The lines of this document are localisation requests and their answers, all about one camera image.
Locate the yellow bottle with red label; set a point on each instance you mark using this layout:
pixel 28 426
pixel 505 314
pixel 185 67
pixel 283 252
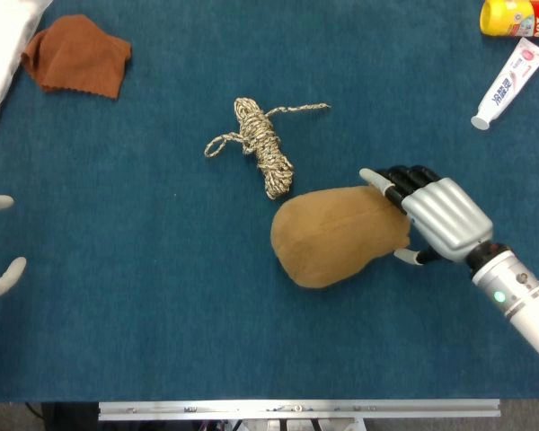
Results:
pixel 518 18

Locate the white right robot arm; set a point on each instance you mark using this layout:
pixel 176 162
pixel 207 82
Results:
pixel 516 287

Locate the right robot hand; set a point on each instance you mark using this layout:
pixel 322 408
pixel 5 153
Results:
pixel 444 215

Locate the silver aluminium rail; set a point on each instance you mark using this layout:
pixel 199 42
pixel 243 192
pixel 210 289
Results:
pixel 296 409

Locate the white cloth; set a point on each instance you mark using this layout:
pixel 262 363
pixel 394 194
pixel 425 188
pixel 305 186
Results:
pixel 2 49

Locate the brown plush toy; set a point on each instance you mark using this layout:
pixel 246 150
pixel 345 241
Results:
pixel 337 238

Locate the white toothpaste tube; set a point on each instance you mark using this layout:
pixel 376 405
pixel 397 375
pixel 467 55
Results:
pixel 507 85

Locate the rust brown cloth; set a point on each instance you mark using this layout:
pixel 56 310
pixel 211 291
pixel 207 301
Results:
pixel 78 58

